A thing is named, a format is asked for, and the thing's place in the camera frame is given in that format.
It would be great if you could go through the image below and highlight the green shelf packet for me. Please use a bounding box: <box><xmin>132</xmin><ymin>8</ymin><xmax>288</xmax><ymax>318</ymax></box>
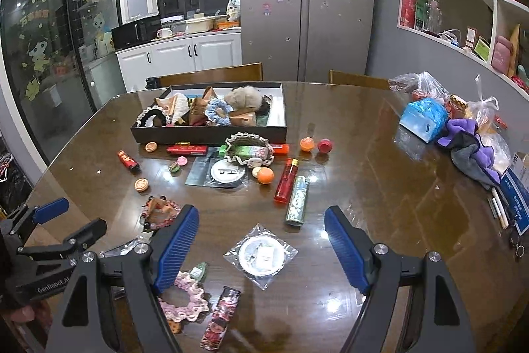
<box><xmin>414</xmin><ymin>0</ymin><xmax>430</xmax><ymax>31</ymax></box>

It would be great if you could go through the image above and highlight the purple cloth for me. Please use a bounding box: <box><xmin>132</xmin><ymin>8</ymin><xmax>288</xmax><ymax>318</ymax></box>
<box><xmin>437</xmin><ymin>118</ymin><xmax>497</xmax><ymax>169</ymax></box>

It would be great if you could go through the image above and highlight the red transparent lighter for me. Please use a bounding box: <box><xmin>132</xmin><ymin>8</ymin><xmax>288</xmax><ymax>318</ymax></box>
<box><xmin>274</xmin><ymin>158</ymin><xmax>299</xmax><ymax>202</ymax></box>

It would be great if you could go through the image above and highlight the white fluffy scrunchie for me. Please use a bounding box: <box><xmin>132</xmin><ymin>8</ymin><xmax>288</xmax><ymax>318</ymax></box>
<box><xmin>171</xmin><ymin>93</ymin><xmax>190</xmax><ymax>116</ymax></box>

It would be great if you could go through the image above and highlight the beige fluffy scrunchie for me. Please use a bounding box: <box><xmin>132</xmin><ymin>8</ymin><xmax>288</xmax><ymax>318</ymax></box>
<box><xmin>225</xmin><ymin>86</ymin><xmax>263</xmax><ymax>110</ymax></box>

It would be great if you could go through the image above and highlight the blue tissue packet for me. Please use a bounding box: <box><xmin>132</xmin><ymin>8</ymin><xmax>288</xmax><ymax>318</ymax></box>
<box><xmin>399</xmin><ymin>98</ymin><xmax>449</xmax><ymax>143</ymax></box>

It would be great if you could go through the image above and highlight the blue white box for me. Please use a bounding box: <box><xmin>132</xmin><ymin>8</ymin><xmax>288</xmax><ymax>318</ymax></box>
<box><xmin>502</xmin><ymin>152</ymin><xmax>529</xmax><ymax>236</ymax></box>

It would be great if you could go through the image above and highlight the cream plastic basin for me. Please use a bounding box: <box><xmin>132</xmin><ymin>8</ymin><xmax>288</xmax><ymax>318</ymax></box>
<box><xmin>185</xmin><ymin>17</ymin><xmax>216</xmax><ymax>34</ymax></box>

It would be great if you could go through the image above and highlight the wooden chair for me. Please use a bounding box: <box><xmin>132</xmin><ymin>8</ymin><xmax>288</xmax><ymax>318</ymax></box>
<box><xmin>157</xmin><ymin>62</ymin><xmax>264</xmax><ymax>88</ymax></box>
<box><xmin>328</xmin><ymin>69</ymin><xmax>391</xmax><ymax>90</ymax></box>

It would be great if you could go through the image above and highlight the grey cloth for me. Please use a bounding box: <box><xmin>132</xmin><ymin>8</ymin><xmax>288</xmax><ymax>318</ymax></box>
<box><xmin>450</xmin><ymin>144</ymin><xmax>497</xmax><ymax>188</ymax></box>

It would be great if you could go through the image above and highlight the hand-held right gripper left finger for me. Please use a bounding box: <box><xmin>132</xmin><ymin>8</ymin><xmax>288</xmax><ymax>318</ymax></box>
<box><xmin>43</xmin><ymin>204</ymin><xmax>201</xmax><ymax>353</ymax></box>

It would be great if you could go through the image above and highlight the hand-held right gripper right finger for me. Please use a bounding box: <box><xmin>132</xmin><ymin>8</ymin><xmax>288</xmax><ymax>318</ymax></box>
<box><xmin>323</xmin><ymin>205</ymin><xmax>478</xmax><ymax>353</ymax></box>

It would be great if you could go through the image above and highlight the glass sliding door with stickers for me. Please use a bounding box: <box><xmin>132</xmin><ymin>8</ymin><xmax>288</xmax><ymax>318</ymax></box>
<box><xmin>0</xmin><ymin>0</ymin><xmax>125</xmax><ymax>172</ymax></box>

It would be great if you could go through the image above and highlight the crinkled clear plastic bag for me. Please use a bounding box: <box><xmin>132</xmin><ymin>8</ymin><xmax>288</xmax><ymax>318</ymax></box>
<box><xmin>467</xmin><ymin>74</ymin><xmax>513</xmax><ymax>176</ymax></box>

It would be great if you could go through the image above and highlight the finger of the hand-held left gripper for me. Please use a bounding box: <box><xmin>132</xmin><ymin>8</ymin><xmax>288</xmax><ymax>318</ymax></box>
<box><xmin>0</xmin><ymin>197</ymin><xmax>70</xmax><ymax>251</ymax></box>
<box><xmin>16</xmin><ymin>218</ymin><xmax>109</xmax><ymax>259</ymax></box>

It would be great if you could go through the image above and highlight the small red packet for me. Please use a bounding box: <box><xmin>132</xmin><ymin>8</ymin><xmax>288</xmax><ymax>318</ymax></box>
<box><xmin>117</xmin><ymin>150</ymin><xmax>140</xmax><ymax>172</ymax></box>

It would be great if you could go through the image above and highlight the orange snack packet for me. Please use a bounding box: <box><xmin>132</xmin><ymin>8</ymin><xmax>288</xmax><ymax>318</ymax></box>
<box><xmin>228</xmin><ymin>109</ymin><xmax>257</xmax><ymax>126</ymax></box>
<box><xmin>154</xmin><ymin>96</ymin><xmax>178</xmax><ymax>118</ymax></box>
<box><xmin>200</xmin><ymin>86</ymin><xmax>220</xmax><ymax>110</ymax></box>
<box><xmin>182</xmin><ymin>108</ymin><xmax>207</xmax><ymax>126</ymax></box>

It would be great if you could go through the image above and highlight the pink pouch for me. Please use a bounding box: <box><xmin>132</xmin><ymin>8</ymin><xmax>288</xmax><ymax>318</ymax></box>
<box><xmin>492</xmin><ymin>35</ymin><xmax>513</xmax><ymax>74</ymax></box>

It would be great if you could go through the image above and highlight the cartoon print lighter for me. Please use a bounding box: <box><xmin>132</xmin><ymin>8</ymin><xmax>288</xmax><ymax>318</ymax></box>
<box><xmin>200</xmin><ymin>286</ymin><xmax>241</xmax><ymax>351</ymax></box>

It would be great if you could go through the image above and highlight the clear bag with white disc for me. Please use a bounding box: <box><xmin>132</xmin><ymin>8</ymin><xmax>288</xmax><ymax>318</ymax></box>
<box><xmin>223</xmin><ymin>223</ymin><xmax>299</xmax><ymax>291</ymax></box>
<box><xmin>184</xmin><ymin>158</ymin><xmax>251</xmax><ymax>190</ymax></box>

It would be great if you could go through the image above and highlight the green patterned lighter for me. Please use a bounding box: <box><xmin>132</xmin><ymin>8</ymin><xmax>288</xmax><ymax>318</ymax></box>
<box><xmin>285</xmin><ymin>176</ymin><xmax>310</xmax><ymax>227</ymax></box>

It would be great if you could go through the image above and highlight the white kitchen cabinet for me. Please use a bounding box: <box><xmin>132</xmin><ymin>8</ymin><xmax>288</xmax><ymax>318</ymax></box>
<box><xmin>116</xmin><ymin>31</ymin><xmax>242</xmax><ymax>94</ymax></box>

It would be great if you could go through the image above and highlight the white wall shelf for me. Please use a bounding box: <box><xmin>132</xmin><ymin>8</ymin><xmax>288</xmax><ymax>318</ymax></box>
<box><xmin>397</xmin><ymin>0</ymin><xmax>529</xmax><ymax>102</ymax></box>

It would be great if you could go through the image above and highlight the red bar packet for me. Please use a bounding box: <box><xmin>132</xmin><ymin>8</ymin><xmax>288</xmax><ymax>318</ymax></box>
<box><xmin>166</xmin><ymin>145</ymin><xmax>208</xmax><ymax>156</ymax></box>

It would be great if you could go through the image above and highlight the black shallow box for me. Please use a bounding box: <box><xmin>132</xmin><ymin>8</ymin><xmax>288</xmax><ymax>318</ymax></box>
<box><xmin>131</xmin><ymin>82</ymin><xmax>287</xmax><ymax>146</ymax></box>

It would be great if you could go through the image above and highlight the blue crochet scrunchie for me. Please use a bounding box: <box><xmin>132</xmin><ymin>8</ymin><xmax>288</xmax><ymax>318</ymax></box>
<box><xmin>205</xmin><ymin>99</ymin><xmax>231</xmax><ymax>125</ymax></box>

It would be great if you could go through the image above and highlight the black white scrunchie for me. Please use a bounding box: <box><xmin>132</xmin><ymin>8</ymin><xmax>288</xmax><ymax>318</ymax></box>
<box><xmin>136</xmin><ymin>107</ymin><xmax>168</xmax><ymax>128</ymax></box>

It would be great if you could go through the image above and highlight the beige crochet scrunchie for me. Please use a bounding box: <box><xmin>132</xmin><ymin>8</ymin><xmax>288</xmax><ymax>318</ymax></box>
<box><xmin>225</xmin><ymin>132</ymin><xmax>275</xmax><ymax>169</ymax></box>

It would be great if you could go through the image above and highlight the pink crochet scrunchie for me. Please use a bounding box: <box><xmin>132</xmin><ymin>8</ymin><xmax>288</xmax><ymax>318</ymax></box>
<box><xmin>159</xmin><ymin>271</ymin><xmax>210</xmax><ymax>323</ymax></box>

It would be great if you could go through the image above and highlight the person's left hand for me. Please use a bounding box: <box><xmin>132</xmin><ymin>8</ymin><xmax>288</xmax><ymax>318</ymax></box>
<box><xmin>6</xmin><ymin>302</ymin><xmax>38</xmax><ymax>324</ymax></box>

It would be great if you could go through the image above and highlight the bead bracelet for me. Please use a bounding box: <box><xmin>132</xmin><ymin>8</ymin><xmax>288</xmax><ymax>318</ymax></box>
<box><xmin>141</xmin><ymin>195</ymin><xmax>183</xmax><ymax>232</ymax></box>

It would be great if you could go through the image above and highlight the silver refrigerator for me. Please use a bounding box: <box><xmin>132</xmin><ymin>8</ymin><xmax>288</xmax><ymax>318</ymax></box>
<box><xmin>238</xmin><ymin>0</ymin><xmax>376</xmax><ymax>83</ymax></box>

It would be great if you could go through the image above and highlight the red jar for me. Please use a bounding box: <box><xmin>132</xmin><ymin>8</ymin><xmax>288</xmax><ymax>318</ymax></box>
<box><xmin>446</xmin><ymin>94</ymin><xmax>468</xmax><ymax>119</ymax></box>

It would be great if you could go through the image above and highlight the brown wooden desktop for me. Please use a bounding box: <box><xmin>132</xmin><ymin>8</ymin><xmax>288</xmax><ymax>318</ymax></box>
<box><xmin>17</xmin><ymin>80</ymin><xmax>529</xmax><ymax>353</ymax></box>

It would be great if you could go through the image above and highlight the red gift box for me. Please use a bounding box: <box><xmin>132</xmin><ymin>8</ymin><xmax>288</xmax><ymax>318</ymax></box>
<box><xmin>400</xmin><ymin>0</ymin><xmax>421</xmax><ymax>29</ymax></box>

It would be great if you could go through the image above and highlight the black microwave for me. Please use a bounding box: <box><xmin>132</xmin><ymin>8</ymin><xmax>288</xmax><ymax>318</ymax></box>
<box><xmin>111</xmin><ymin>20</ymin><xmax>162</xmax><ymax>51</ymax></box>

